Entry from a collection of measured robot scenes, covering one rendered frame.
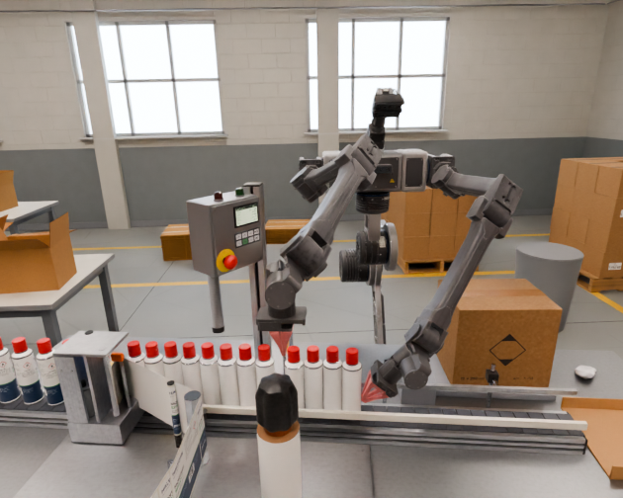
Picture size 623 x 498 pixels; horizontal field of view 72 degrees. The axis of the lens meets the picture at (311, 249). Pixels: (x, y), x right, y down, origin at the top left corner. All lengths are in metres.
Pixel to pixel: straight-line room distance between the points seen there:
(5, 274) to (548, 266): 3.44
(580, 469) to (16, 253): 2.55
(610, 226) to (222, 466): 4.06
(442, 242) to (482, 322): 3.37
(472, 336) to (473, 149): 5.80
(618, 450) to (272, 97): 5.83
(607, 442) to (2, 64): 7.48
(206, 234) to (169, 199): 5.79
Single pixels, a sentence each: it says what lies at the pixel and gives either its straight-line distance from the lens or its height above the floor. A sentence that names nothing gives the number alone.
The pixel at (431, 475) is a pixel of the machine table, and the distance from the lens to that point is 1.23.
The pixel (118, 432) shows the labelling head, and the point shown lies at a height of 0.92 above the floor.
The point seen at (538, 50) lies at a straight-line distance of 7.41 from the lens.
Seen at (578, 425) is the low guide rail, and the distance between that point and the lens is 1.36.
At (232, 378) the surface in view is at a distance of 1.24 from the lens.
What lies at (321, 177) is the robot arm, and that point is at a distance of 1.38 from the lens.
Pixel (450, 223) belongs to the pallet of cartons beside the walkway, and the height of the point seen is 0.52.
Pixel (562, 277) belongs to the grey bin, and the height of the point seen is 0.49.
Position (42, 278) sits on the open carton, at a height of 0.86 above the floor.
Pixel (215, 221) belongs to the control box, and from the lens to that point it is 1.08.
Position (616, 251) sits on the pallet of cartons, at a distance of 4.77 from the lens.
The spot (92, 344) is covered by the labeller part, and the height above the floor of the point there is 1.14.
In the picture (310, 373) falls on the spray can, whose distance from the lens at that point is 1.18.
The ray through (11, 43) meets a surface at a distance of 7.54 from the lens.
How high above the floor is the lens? 1.69
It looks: 18 degrees down
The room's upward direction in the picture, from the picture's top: 1 degrees counter-clockwise
